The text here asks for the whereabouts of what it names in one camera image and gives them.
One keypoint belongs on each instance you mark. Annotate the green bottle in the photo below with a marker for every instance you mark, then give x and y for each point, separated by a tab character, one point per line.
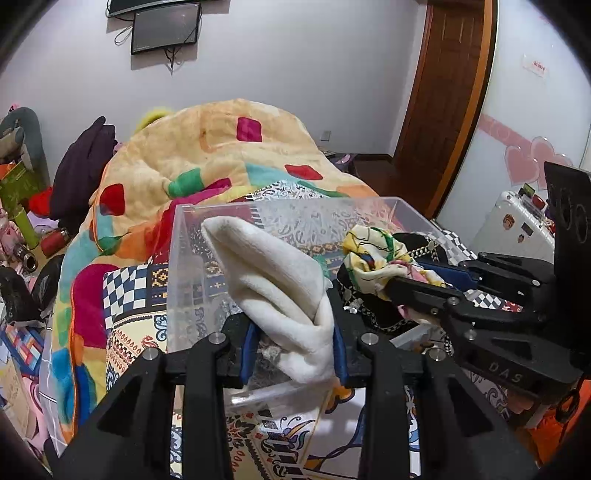
27	226

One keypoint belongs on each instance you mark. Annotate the black bag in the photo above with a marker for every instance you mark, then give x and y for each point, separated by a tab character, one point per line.
16	295

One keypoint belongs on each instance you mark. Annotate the colourful patchwork quilt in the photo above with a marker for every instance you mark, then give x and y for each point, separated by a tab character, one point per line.
217	147

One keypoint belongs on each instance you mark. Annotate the brown wooden door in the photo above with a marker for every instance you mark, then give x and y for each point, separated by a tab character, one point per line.
443	106

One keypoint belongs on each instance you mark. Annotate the pink wall sign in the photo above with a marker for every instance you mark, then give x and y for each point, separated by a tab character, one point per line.
535	66

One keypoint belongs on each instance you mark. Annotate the dark purple garment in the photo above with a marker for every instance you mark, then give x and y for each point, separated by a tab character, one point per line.
81	170

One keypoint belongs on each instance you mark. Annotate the yellow plush toy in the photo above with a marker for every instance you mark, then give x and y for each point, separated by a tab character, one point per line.
154	116

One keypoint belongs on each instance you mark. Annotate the white suitcase with stickers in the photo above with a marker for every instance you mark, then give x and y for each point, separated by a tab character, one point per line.
512	221

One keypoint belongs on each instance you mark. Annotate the green printed box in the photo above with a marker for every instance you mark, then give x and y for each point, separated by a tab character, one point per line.
18	184

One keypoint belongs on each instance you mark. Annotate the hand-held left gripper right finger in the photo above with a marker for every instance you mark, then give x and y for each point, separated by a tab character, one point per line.
339	356

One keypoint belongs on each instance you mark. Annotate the clear plastic storage box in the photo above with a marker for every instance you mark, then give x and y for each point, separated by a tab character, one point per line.
203	258

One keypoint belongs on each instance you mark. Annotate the grey plush toy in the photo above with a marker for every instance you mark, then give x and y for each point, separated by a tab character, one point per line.
27	134

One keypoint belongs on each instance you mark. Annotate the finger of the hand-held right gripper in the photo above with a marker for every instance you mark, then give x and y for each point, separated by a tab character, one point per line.
415	291
450	273

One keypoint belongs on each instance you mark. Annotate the pink heart wall stickers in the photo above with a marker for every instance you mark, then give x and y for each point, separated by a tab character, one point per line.
531	159

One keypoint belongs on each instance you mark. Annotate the black wall television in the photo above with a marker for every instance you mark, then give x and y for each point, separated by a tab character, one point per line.
138	7

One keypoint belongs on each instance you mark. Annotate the red thermos bottle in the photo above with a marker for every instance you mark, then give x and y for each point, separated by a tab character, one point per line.
55	242

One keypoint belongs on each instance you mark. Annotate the orange cloth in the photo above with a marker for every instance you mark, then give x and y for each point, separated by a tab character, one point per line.
554	434

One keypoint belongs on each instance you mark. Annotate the red cloth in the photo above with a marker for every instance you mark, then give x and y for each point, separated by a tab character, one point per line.
40	201

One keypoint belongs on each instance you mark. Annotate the cream white fleece cloth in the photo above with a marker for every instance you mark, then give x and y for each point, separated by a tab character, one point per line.
277	286

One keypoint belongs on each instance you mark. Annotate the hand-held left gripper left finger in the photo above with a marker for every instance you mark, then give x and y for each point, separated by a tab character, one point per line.
250	342

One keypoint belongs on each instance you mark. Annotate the black wall monitor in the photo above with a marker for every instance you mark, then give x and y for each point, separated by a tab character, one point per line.
166	27

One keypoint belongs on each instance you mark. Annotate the white wall socket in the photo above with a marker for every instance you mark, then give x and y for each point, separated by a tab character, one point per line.
325	135

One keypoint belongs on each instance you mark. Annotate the yellow floral patterned scarf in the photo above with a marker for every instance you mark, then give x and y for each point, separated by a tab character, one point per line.
371	258

